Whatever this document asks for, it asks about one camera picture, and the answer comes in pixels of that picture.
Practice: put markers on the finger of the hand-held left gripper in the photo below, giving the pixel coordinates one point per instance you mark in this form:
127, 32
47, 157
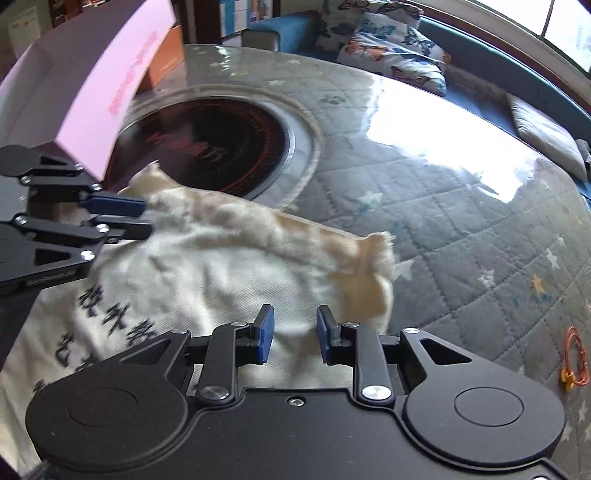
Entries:
129, 229
115, 204

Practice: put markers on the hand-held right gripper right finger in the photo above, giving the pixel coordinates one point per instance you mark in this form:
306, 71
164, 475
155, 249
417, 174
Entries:
325, 337

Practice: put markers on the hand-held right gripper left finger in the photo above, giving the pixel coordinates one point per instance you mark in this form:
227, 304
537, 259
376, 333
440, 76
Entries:
264, 337

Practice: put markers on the cream canvas shopping bag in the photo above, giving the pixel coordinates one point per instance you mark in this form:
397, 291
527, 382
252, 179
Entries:
207, 267

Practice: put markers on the pink cardboard box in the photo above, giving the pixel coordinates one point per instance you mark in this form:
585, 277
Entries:
92, 83

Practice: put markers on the round black induction cooktop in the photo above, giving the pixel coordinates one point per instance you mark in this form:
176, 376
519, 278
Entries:
207, 138

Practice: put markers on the orange cardboard box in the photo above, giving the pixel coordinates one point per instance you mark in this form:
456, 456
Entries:
164, 60

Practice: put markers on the grey quilted star table cover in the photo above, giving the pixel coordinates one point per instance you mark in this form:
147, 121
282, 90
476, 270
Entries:
438, 230

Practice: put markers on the blue cabinet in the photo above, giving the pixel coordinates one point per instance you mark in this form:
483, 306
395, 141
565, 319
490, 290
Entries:
240, 14

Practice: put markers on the white pillow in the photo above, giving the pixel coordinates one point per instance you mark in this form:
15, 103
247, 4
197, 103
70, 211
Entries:
545, 129

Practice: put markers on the window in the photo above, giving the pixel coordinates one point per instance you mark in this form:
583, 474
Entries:
563, 32

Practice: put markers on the dark wooden door frame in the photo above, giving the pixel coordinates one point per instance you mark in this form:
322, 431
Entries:
203, 18

